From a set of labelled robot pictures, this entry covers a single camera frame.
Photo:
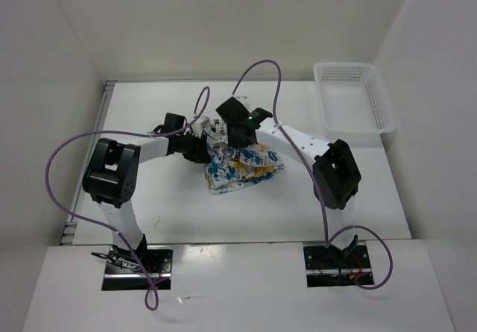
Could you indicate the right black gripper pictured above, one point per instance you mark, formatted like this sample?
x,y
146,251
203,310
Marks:
x,y
235,144

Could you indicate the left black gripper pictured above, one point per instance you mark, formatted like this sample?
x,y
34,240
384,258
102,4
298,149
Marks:
x,y
200,154

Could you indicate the white teal yellow patterned shorts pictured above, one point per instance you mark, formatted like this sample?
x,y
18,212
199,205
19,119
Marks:
x,y
231,169

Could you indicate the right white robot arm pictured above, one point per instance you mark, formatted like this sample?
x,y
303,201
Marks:
x,y
331,166

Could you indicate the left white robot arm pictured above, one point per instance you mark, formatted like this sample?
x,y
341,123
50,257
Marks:
x,y
110,180

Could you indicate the white perforated plastic basket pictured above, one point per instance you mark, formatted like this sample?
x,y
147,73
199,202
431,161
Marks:
x,y
354,98

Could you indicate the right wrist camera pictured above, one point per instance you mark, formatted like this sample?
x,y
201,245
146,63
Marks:
x,y
234,113

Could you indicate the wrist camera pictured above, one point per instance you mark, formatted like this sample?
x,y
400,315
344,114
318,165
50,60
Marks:
x,y
173,122
234,113

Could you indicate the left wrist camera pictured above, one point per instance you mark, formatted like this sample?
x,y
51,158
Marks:
x,y
173,122

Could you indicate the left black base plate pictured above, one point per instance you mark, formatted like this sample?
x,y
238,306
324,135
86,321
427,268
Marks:
x,y
124,274

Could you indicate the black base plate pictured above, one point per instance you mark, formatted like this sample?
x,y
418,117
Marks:
x,y
124,274
325,269

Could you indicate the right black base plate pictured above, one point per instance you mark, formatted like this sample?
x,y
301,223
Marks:
x,y
325,269

